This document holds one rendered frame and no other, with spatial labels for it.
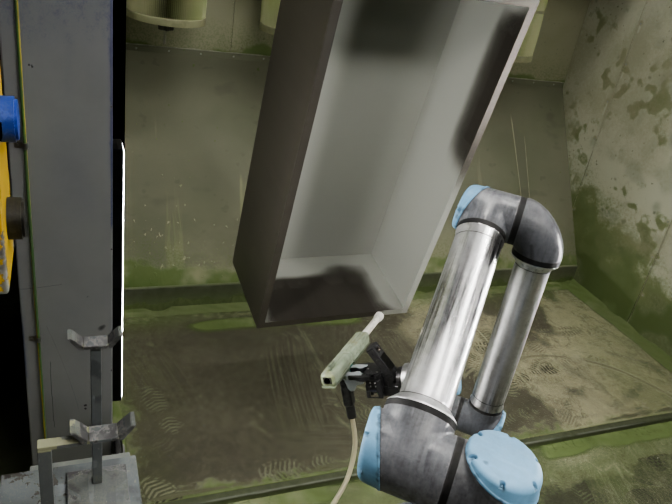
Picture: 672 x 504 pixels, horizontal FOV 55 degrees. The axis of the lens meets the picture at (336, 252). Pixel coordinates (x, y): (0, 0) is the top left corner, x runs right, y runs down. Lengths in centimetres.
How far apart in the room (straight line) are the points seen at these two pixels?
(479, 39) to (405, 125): 43
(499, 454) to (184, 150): 221
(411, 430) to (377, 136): 131
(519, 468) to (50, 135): 105
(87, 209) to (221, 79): 194
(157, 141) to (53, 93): 182
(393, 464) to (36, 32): 99
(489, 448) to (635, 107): 278
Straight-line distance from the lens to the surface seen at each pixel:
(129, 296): 299
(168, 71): 318
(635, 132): 379
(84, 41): 125
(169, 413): 251
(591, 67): 407
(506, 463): 127
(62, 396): 161
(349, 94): 220
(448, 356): 134
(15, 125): 78
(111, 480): 126
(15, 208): 82
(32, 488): 128
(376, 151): 237
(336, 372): 191
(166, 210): 302
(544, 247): 154
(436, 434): 128
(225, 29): 323
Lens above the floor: 173
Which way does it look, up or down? 27 degrees down
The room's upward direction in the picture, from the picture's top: 10 degrees clockwise
